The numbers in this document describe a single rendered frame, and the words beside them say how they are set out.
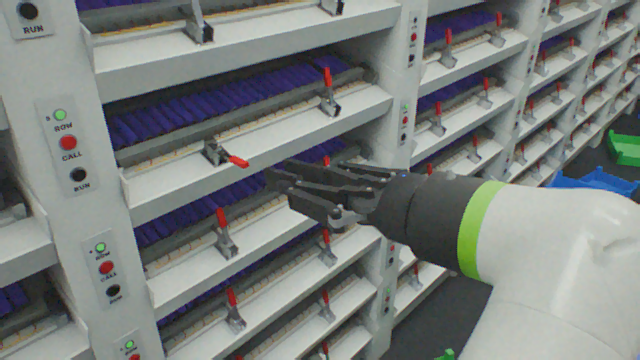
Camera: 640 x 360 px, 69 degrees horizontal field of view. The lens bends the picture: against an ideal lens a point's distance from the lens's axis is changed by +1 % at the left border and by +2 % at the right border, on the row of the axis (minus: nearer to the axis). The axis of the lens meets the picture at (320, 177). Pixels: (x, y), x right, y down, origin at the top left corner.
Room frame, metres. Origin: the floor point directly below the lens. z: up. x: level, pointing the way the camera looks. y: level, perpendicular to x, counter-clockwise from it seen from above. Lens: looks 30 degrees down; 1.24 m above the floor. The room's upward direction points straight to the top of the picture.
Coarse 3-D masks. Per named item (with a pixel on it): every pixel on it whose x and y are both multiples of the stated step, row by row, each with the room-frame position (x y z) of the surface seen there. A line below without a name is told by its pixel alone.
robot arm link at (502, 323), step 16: (496, 304) 0.25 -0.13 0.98; (512, 304) 0.24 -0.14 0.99; (480, 320) 0.25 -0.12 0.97; (496, 320) 0.24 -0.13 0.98; (512, 320) 0.23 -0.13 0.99; (528, 320) 0.23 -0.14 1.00; (544, 320) 0.22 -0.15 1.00; (560, 320) 0.22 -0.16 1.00; (480, 336) 0.23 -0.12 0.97; (496, 336) 0.23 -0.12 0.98; (512, 336) 0.22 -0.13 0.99; (528, 336) 0.22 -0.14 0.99; (544, 336) 0.21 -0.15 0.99; (560, 336) 0.21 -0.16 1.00; (576, 336) 0.21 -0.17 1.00; (464, 352) 0.23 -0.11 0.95; (480, 352) 0.22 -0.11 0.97; (496, 352) 0.21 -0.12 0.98; (512, 352) 0.21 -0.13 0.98; (528, 352) 0.21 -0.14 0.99; (544, 352) 0.20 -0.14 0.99; (560, 352) 0.20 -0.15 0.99; (576, 352) 0.20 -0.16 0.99; (592, 352) 0.20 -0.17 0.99; (608, 352) 0.20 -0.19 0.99
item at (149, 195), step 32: (352, 64) 1.04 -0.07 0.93; (384, 64) 0.98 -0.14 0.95; (352, 96) 0.92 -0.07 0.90; (384, 96) 0.95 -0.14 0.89; (288, 128) 0.77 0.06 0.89; (320, 128) 0.79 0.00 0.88; (160, 160) 0.62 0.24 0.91; (192, 160) 0.64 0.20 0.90; (256, 160) 0.69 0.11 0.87; (128, 192) 0.52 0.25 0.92; (160, 192) 0.56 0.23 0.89; (192, 192) 0.60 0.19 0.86
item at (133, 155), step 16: (320, 80) 0.90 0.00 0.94; (336, 80) 0.92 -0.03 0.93; (352, 80) 0.96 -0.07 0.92; (288, 96) 0.83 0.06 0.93; (304, 96) 0.86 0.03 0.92; (240, 112) 0.75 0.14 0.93; (256, 112) 0.76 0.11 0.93; (272, 112) 0.80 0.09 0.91; (288, 112) 0.80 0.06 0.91; (192, 128) 0.68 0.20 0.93; (208, 128) 0.69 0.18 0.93; (224, 128) 0.72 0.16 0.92; (144, 144) 0.62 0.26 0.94; (160, 144) 0.63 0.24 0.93; (176, 144) 0.65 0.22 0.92; (128, 160) 0.59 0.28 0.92; (144, 160) 0.61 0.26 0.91
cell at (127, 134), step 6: (108, 120) 0.67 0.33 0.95; (114, 120) 0.66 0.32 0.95; (120, 120) 0.67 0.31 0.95; (114, 126) 0.66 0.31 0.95; (120, 126) 0.65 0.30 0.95; (126, 126) 0.66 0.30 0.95; (120, 132) 0.65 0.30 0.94; (126, 132) 0.64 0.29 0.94; (132, 132) 0.65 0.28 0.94; (126, 138) 0.63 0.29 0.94; (132, 138) 0.63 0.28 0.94; (138, 138) 0.64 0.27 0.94
